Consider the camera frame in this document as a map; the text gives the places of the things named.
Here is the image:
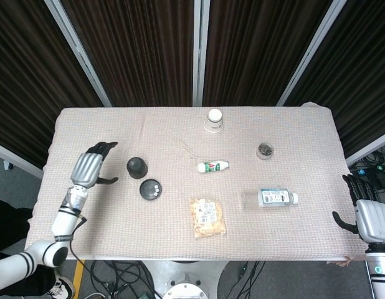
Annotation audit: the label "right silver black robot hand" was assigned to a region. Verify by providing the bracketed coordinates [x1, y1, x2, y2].
[331, 174, 385, 244]

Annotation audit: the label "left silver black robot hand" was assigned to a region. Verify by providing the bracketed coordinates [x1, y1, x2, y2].
[70, 141, 119, 190]

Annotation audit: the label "black round jar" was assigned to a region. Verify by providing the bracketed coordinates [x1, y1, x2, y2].
[126, 156, 149, 179]

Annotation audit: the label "black jar lid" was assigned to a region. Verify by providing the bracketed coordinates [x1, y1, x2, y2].
[139, 178, 163, 201]

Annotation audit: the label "white paper cup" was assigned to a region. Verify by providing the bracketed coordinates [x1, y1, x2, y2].
[203, 108, 226, 134]

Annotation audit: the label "person in black clothes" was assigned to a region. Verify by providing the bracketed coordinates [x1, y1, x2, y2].
[0, 199, 58, 297]

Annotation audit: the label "beige waffle tablecloth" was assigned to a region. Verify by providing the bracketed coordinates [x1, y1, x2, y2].
[26, 102, 373, 262]

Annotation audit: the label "clear plastic bottle white label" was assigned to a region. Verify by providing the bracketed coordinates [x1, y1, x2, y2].
[243, 187, 299, 210]

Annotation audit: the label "black white sneaker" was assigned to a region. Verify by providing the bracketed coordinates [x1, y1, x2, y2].
[45, 269, 76, 299]

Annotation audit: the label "white milk bottle green label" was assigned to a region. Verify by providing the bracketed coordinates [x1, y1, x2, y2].
[197, 159, 230, 174]

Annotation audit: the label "round clear box metal bits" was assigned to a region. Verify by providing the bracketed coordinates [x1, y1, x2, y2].
[256, 142, 275, 161]

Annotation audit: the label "clear bag of yellow snacks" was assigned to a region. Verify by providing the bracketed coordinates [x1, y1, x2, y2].
[189, 197, 227, 240]

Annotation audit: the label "black floor cable tangle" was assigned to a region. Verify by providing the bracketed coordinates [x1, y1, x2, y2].
[90, 260, 158, 299]
[350, 146, 385, 203]
[232, 260, 267, 299]

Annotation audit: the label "aluminium partition post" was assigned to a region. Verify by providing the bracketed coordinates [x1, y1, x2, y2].
[192, 0, 211, 107]
[276, 0, 348, 107]
[346, 129, 385, 166]
[44, 0, 113, 108]
[0, 140, 44, 180]

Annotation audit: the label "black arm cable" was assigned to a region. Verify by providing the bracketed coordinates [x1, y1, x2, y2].
[69, 214, 93, 275]

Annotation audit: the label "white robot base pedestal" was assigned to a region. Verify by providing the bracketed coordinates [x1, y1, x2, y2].
[139, 260, 228, 299]

